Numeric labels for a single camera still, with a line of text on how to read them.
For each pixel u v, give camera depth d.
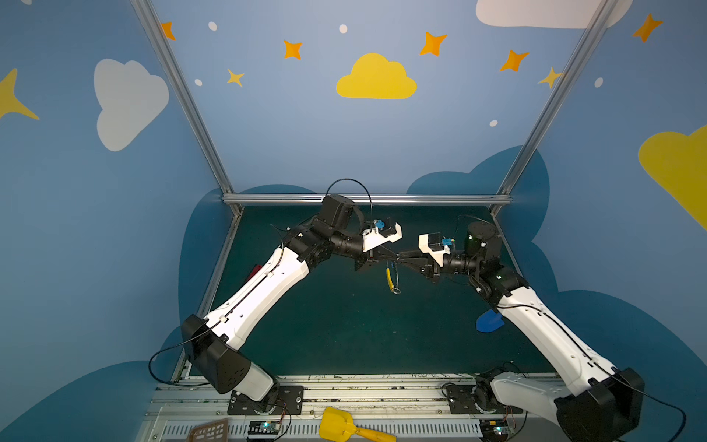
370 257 0.58
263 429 0.71
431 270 0.60
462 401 0.74
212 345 0.39
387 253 0.62
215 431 0.70
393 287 0.69
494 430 0.71
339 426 0.71
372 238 0.57
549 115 0.90
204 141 0.96
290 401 0.74
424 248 0.56
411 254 0.65
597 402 0.37
